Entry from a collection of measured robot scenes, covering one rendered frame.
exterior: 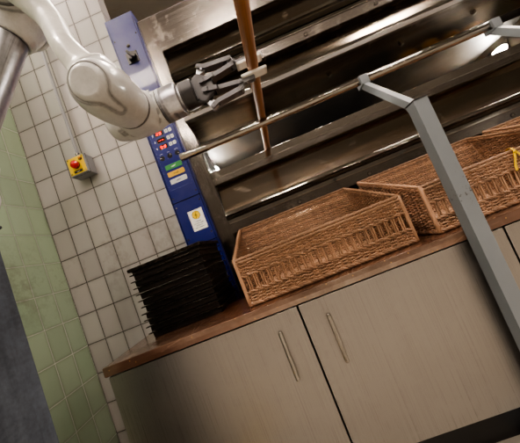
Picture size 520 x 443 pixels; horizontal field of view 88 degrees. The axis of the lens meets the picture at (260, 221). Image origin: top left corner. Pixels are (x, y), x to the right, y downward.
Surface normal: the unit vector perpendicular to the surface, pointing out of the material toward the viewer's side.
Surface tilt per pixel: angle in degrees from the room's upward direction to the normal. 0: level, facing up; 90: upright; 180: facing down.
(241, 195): 70
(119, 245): 90
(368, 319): 90
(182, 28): 90
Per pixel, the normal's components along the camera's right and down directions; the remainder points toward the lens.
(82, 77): 0.08, 0.22
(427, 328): -0.08, -0.06
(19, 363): 0.93, -0.37
